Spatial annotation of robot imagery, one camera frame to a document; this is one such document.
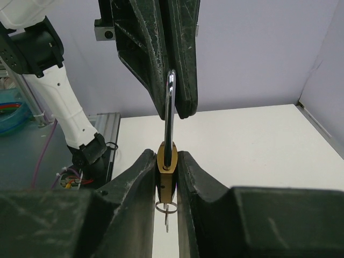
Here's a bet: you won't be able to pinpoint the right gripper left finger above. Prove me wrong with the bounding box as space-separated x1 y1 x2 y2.
1 149 156 257

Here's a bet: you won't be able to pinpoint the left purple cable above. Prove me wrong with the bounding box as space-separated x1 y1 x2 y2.
29 118 59 189

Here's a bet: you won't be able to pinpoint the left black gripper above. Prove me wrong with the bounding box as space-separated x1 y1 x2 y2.
94 1 200 120

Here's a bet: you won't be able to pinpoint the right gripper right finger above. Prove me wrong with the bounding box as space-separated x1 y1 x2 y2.
177 151 343 257

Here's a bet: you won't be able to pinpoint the silver keys of padlock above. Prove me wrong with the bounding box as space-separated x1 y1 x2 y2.
155 202 178 233

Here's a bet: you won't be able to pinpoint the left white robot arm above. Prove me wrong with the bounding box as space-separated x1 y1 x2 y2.
1 1 200 180

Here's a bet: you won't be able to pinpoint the brass padlock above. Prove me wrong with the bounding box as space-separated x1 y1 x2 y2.
157 69 178 204

